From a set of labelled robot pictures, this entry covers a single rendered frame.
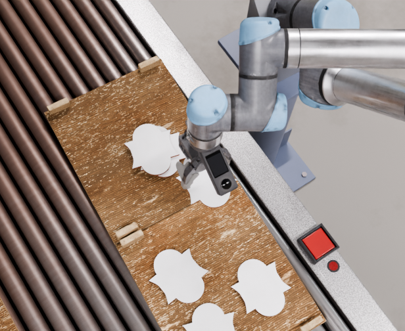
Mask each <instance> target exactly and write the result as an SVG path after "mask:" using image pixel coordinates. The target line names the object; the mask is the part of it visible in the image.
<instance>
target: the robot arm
mask: <svg viewBox="0 0 405 331"><path fill-rule="evenodd" d="M359 27H360V22H359V18H358V13H357V12H356V9H355V8H354V7H353V6H352V5H351V4H350V3H349V2H348V1H345V0H271V2H270V5H269V7H268V17H251V18H246V19H244V20H243V21H242V22H241V24H240V31H239V42H238V45H239V83H238V93H230V94H225V93H224V92H223V91H222V90H221V89H220V88H219V87H216V86H214V85H201V86H199V87H197V88H196V89H194V90H193V91H192V92H191V94H190V96H189V100H188V104H187V109H186V112H187V120H186V121H185V124H186V125H187V129H186V130H185V132H184V134H182V135H180V136H178V137H179V147H180V149H181V151H182V152H183V154H184V155H185V157H186V158H187V159H190V160H191V162H186V164H185V165H183V164H182V163H181V162H179V161H178V162H177V163H176V169H177V171H178V173H179V176H180V178H181V186H182V188H183V189H189V188H190V186H191V185H192V184H193V181H194V180H195V179H196V178H197V177H198V176H199V172H202V171H204V170H206V171H207V173H208V176H209V177H210V180H211V182H212V184H213V186H214V189H215V191H216V193H217V195H219V196H223V195H225V194H227V193H229V192H231V191H233V190H235V189H236V188H237V187H238V185H237V182H236V180H235V178H234V176H233V174H232V172H231V169H230V167H229V163H230V161H231V154H230V153H229V151H228V149H227V148H221V147H220V142H221V140H222V137H223V132H230V131H259V132H265V131H280V130H282V129H283V128H284V127H285V125H286V123H287V99H286V96H285V95H284V94H283V93H277V69H278V68H300V72H299V82H298V95H299V98H300V100H301V101H302V102H303V103H304V104H305V105H307V106H310V107H312V108H319V109H320V110H336V109H339V108H341V107H342V106H343V105H346V104H351V105H354V106H357V107H360V108H363V109H366V110H370V111H372V112H376V113H378V114H382V115H384V116H388V117H390V118H394V119H397V120H400V121H404V122H405V80H404V79H399V78H396V77H391V76H386V75H383V74H378V73H375V72H371V71H368V70H363V69H361V68H382V69H405V29H359Z"/></svg>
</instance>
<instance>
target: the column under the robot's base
mask: <svg viewBox="0 0 405 331"><path fill-rule="evenodd" d="M239 31H240V28H239V29H237V30H235V31H233V32H231V33H229V34H227V35H226V36H224V37H222V38H221V39H219V40H218V44H219V46H220V47H221V48H222V49H223V51H224V52H225V53H226V55H227V56H228V57H229V58H230V60H231V61H232V63H234V65H235V66H236V67H237V69H239V45H238V42H239ZM298 82H299V72H298V73H296V74H294V75H292V76H290V77H288V78H286V79H284V80H282V81H280V82H278V83H277V93H283V94H284V95H285V96H286V99H287V123H286V125H285V127H284V128H283V129H282V130H280V131H265V132H259V131H249V133H250V135H251V136H252V137H253V139H254V140H255V141H256V143H257V144H258V145H259V147H260V148H261V149H262V151H263V152H264V153H265V155H266V156H267V157H268V159H269V160H270V161H271V163H272V164H273V165H274V167H275V168H276V169H277V170H278V172H279V173H280V175H281V176H282V177H283V178H284V180H285V181H286V183H287V184H288V185H289V186H290V188H291V189H292V191H293V192H294V191H296V190H298V189H299V188H301V187H303V186H304V185H306V184H307V183H309V182H310V181H312V180H314V179H315V178H316V177H315V176H314V174H313V173H312V172H311V171H310V169H309V168H308V166H307V165H306V164H305V163H304V162H303V160H302V159H301V157H300V156H299V155H298V154H297V152H296V151H295V149H294V148H293V147H292V146H291V145H290V143H289V142H288V139H289V136H290V134H291V131H292V128H290V129H288V130H286V128H287V124H288V123H289V119H290V117H291V114H292V111H293V108H294V105H295V103H296V100H297V97H298ZM285 130H286V131H285Z"/></svg>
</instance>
